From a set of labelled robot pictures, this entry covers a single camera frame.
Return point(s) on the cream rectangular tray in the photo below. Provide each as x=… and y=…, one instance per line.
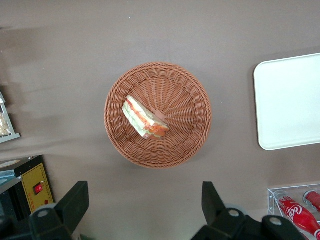
x=287, y=100

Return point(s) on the triangular sandwich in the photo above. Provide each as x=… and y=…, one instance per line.
x=140, y=117

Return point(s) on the clear container at left edge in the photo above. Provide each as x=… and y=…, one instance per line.
x=10, y=137

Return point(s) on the clear acrylic bottle rack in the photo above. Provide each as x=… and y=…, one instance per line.
x=271, y=200

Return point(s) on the round brown wicker basket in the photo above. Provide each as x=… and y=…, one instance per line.
x=180, y=100

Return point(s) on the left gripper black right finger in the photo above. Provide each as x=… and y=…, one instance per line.
x=220, y=220

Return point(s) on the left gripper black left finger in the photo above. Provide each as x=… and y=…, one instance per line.
x=65, y=215

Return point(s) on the clear bag of puffed snacks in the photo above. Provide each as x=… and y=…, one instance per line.
x=3, y=125

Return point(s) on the red cola bottle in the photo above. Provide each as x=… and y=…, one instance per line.
x=313, y=198
x=297, y=212

